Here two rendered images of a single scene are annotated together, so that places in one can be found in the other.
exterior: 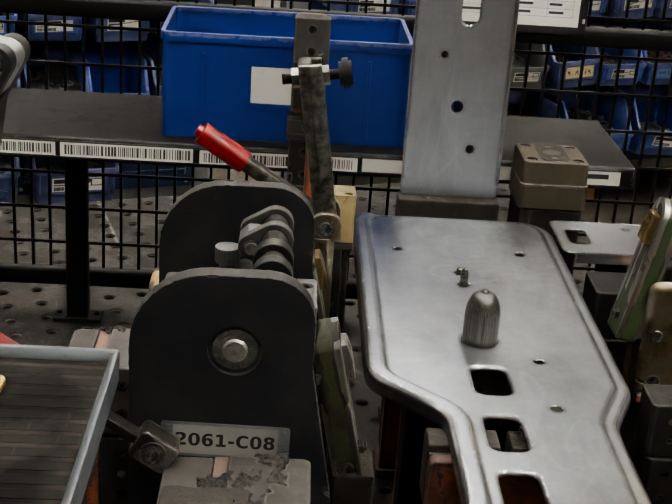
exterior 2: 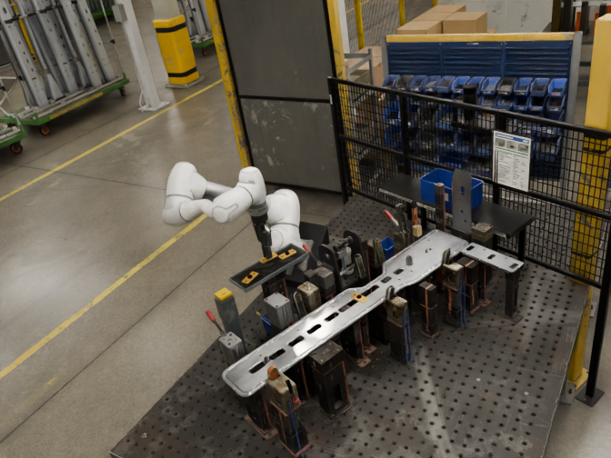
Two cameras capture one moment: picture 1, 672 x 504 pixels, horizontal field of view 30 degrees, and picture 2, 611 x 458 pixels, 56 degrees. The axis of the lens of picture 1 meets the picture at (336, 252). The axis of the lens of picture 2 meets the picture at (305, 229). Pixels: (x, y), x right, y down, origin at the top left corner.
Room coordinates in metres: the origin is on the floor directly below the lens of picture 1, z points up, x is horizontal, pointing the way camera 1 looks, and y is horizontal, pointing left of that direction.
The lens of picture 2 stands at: (-0.58, -1.79, 2.63)
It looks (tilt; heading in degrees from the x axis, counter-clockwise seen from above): 31 degrees down; 58
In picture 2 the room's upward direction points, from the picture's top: 10 degrees counter-clockwise
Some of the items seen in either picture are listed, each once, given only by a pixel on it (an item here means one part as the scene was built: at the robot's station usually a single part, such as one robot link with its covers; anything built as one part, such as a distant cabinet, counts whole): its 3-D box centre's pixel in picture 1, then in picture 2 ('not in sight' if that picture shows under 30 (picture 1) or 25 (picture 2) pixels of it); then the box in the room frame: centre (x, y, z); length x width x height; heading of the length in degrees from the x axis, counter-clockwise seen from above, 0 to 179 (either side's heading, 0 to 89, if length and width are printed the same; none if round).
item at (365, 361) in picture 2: not in sight; (350, 333); (0.60, -0.15, 0.84); 0.17 x 0.06 x 0.29; 93
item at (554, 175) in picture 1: (533, 292); (482, 255); (1.42, -0.25, 0.88); 0.08 x 0.08 x 0.36; 3
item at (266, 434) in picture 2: not in sight; (255, 401); (0.05, -0.18, 0.84); 0.18 x 0.06 x 0.29; 93
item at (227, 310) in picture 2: not in sight; (234, 333); (0.17, 0.16, 0.92); 0.08 x 0.08 x 0.44; 3
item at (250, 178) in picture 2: not in sight; (250, 186); (0.43, 0.18, 1.58); 0.13 x 0.11 x 0.16; 22
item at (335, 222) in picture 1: (326, 226); not in sight; (1.11, 0.01, 1.06); 0.03 x 0.01 x 0.03; 93
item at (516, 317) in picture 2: not in sight; (511, 292); (1.31, -0.50, 0.84); 0.11 x 0.06 x 0.29; 93
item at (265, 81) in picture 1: (286, 74); (451, 190); (1.57, 0.08, 1.10); 0.30 x 0.17 x 0.13; 93
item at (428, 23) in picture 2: not in sight; (449, 60); (4.91, 2.98, 0.52); 1.20 x 0.80 x 1.05; 19
